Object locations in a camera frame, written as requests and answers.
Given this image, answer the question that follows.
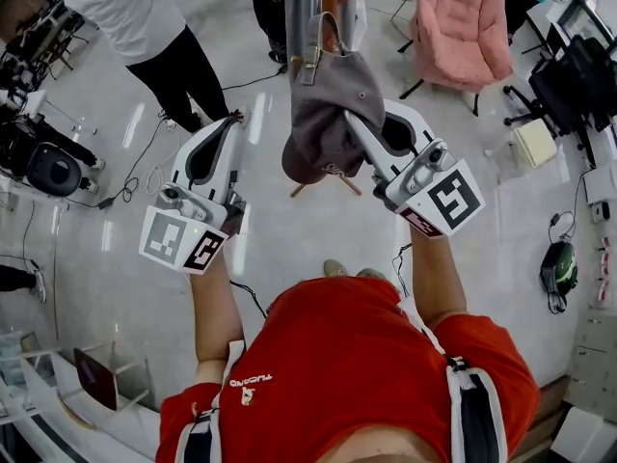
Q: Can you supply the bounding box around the white box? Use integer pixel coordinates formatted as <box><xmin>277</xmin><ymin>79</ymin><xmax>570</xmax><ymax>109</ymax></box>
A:
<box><xmin>581</xmin><ymin>161</ymin><xmax>617</xmax><ymax>206</ymax></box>

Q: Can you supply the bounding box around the maroon laptop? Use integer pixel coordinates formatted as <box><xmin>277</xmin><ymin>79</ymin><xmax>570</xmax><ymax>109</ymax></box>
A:
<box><xmin>72</xmin><ymin>347</ymin><xmax>120</xmax><ymax>412</ymax></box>

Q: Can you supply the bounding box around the black adapter cable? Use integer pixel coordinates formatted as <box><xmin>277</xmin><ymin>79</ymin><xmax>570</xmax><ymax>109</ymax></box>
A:
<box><xmin>94</xmin><ymin>113</ymin><xmax>171</xmax><ymax>212</ymax></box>

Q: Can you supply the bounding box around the white shelf unit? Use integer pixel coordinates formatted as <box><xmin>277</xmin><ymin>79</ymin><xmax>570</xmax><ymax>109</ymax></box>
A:
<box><xmin>0</xmin><ymin>330</ymin><xmax>163</xmax><ymax>463</ymax></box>

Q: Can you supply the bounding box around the grey brown cap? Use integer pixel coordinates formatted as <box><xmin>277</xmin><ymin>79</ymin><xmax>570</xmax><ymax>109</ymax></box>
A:
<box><xmin>281</xmin><ymin>11</ymin><xmax>388</xmax><ymax>186</ymax></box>

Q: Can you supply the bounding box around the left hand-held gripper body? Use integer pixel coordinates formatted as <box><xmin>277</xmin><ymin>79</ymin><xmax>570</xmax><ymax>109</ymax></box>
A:
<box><xmin>138</xmin><ymin>181</ymin><xmax>248</xmax><ymax>276</ymax></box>

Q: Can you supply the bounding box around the red t-shirt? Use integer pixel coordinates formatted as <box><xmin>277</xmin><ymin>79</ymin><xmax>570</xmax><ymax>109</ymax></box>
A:
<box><xmin>154</xmin><ymin>276</ymin><xmax>541</xmax><ymax>463</ymax></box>

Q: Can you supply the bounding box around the black power adapter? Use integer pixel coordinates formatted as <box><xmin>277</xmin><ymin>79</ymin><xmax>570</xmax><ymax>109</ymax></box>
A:
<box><xmin>548</xmin><ymin>211</ymin><xmax>577</xmax><ymax>246</ymax></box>

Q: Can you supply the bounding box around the white hanging garment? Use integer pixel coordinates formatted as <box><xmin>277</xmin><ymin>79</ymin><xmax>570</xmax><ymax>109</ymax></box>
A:
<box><xmin>336</xmin><ymin>0</ymin><xmax>369</xmax><ymax>53</ymax></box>

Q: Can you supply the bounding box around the thin black cable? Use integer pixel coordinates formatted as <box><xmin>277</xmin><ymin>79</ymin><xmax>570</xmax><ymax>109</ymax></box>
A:
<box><xmin>391</xmin><ymin>242</ymin><xmax>416</xmax><ymax>299</ymax></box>
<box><xmin>229</xmin><ymin>280</ymin><xmax>269</xmax><ymax>319</ymax></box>

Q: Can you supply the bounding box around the person's left forearm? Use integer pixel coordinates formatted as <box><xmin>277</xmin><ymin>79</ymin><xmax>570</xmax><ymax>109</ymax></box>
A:
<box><xmin>189</xmin><ymin>253</ymin><xmax>245</xmax><ymax>386</ymax></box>

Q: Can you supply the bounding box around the person's right forearm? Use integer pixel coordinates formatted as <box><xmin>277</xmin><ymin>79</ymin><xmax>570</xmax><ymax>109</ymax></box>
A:
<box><xmin>408</xmin><ymin>227</ymin><xmax>469</xmax><ymax>333</ymax></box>

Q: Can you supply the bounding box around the white black harness strap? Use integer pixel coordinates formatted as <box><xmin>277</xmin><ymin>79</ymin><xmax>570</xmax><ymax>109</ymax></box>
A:
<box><xmin>397</xmin><ymin>296</ymin><xmax>510</xmax><ymax>463</ymax></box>
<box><xmin>174</xmin><ymin>340</ymin><xmax>248</xmax><ymax>463</ymax></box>

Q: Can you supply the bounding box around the green black helmet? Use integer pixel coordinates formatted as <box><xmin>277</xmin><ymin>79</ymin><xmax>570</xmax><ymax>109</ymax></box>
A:
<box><xmin>539</xmin><ymin>240</ymin><xmax>580</xmax><ymax>315</ymax></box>

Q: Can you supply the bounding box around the black office chair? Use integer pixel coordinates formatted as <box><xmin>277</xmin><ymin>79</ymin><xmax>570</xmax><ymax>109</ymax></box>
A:
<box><xmin>502</xmin><ymin>35</ymin><xmax>617</xmax><ymax>169</ymax></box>

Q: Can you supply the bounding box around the grey cabinet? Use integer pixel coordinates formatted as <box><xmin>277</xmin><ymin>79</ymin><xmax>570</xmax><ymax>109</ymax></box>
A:
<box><xmin>563</xmin><ymin>306</ymin><xmax>617</xmax><ymax>410</ymax></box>

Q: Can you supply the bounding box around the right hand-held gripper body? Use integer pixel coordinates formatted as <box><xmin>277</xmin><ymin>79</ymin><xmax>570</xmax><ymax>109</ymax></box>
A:
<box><xmin>371</xmin><ymin>137</ymin><xmax>486</xmax><ymax>240</ymax></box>

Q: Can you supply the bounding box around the cream plastic stool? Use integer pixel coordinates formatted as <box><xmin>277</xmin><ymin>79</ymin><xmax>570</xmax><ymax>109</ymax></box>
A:
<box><xmin>512</xmin><ymin>118</ymin><xmax>561</xmax><ymax>171</ymax></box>

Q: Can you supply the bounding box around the row of red white packets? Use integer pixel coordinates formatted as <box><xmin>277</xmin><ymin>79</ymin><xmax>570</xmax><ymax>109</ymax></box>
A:
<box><xmin>596</xmin><ymin>236</ymin><xmax>617</xmax><ymax>304</ymax></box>

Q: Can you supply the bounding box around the pink padded armchair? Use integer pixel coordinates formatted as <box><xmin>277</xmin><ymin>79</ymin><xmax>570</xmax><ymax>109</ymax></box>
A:
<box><xmin>398</xmin><ymin>0</ymin><xmax>515</xmax><ymax>118</ymax></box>

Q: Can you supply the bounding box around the grey hanging garment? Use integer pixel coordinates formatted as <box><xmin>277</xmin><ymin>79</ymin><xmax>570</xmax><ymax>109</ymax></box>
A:
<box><xmin>283</xmin><ymin>0</ymin><xmax>325</xmax><ymax>74</ymax></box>

